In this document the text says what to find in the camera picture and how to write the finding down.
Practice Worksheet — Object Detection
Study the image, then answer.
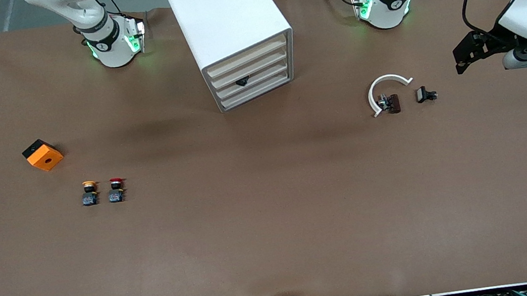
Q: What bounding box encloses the white curved plastic piece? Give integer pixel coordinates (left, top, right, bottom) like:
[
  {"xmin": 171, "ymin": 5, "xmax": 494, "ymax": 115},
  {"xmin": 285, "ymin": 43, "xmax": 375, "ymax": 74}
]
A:
[{"xmin": 365, "ymin": 71, "xmax": 418, "ymax": 119}]

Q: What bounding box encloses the orange square box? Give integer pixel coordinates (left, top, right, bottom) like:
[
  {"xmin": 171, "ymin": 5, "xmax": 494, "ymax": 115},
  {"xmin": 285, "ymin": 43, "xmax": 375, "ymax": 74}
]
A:
[{"xmin": 20, "ymin": 136, "xmax": 66, "ymax": 175}]

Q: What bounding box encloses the small black clip part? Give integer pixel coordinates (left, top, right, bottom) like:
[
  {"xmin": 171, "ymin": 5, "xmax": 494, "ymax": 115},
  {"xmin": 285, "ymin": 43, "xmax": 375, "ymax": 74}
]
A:
[{"xmin": 414, "ymin": 84, "xmax": 440, "ymax": 105}]

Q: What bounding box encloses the red push button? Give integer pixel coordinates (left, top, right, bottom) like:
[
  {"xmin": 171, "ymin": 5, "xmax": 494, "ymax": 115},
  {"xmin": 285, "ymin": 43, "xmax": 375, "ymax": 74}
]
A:
[{"xmin": 105, "ymin": 176, "xmax": 129, "ymax": 205}]

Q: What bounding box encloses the yellow push button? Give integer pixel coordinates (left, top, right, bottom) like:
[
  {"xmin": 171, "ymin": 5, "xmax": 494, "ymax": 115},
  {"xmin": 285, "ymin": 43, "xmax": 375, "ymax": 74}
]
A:
[{"xmin": 79, "ymin": 180, "xmax": 102, "ymax": 208}]

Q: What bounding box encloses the white drawer cabinet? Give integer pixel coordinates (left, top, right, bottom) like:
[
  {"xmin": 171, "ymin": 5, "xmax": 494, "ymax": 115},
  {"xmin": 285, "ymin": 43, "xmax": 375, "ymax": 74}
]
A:
[{"xmin": 164, "ymin": 0, "xmax": 302, "ymax": 119}]

